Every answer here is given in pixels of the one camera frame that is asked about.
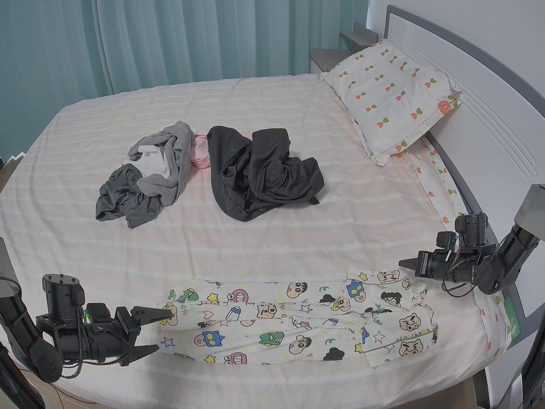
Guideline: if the pink garment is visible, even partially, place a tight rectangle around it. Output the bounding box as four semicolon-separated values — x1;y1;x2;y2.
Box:
190;134;212;170

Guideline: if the black cable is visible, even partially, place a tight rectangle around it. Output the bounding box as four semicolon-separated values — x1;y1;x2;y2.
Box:
60;354;128;379
441;279;469;296

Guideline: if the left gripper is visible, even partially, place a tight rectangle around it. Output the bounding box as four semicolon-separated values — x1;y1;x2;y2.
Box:
77;304;175;365

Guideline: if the black shirt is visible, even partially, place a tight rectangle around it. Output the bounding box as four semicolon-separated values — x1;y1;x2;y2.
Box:
206;125;325;222

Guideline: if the white printed pyjama top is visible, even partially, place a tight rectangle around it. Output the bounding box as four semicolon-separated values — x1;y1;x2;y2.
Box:
157;267;439;369

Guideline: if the bed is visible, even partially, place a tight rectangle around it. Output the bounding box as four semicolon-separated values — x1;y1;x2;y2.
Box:
0;5;545;409

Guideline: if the light grey garment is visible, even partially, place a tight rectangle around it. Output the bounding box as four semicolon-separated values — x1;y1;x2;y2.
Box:
127;121;196;207

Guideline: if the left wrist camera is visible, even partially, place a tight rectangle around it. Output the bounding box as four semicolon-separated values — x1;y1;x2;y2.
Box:
83;302;113;325

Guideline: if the blue-green curtain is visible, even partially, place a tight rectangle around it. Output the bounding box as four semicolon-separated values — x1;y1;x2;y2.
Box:
0;0;371;156

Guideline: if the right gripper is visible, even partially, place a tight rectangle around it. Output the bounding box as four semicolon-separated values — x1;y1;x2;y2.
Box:
415;250;459;280

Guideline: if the white printed pillow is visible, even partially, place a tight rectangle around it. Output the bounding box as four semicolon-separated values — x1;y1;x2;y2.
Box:
320;39;464;167

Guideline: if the grey bedside table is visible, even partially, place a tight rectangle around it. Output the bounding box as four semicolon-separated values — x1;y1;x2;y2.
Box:
311;22;380;73

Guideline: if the dark grey garment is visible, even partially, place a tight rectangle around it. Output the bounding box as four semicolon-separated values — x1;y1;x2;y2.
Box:
95;164;164;229

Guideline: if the white garment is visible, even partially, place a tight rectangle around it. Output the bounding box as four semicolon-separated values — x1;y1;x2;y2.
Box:
123;145;169;177

